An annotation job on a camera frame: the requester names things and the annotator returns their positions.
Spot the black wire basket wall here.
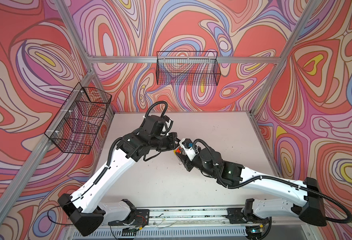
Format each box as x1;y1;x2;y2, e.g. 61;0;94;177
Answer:
44;87;112;155
156;51;222;86

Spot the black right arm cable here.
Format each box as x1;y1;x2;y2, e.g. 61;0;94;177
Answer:
192;138;352;240

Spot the black wire basket left wall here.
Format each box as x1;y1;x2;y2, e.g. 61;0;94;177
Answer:
44;87;112;155

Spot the black wire basket back wall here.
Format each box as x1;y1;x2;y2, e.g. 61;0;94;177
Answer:
156;51;222;86

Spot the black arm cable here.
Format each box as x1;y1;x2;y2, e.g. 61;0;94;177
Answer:
192;138;352;240
144;100;169;119

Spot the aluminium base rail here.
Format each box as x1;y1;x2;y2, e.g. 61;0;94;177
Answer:
86;206;313;240

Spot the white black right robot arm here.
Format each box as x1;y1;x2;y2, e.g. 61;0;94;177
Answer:
175;147;327;227

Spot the aluminium frame extrusion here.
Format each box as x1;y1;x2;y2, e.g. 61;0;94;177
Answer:
0;0;324;229

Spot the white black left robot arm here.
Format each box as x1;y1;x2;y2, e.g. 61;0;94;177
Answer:
58;114;178;237

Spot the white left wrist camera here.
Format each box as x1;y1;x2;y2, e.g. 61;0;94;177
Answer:
162;116;173;134

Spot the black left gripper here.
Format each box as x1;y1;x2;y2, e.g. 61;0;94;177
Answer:
149;132;185;152

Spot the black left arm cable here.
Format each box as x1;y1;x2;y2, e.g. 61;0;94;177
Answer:
144;100;169;119

